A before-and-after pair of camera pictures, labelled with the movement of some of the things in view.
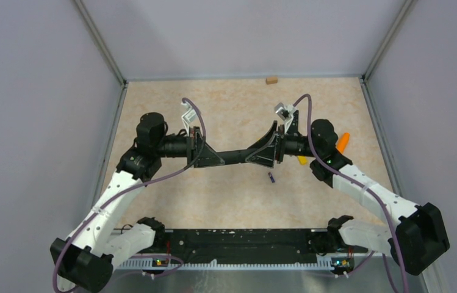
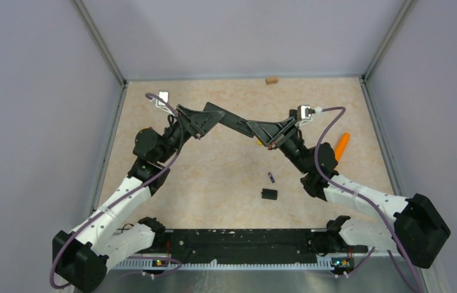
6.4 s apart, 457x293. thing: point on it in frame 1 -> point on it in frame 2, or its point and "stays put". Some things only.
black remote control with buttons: (233, 157) -> (231, 120)
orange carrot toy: (343, 141) stays put
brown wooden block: (271, 80) stays put
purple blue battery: (271, 177) stays put
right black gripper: (269, 149) -> (271, 133)
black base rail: (250, 245) stays put
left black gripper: (194, 137) -> (199, 121)
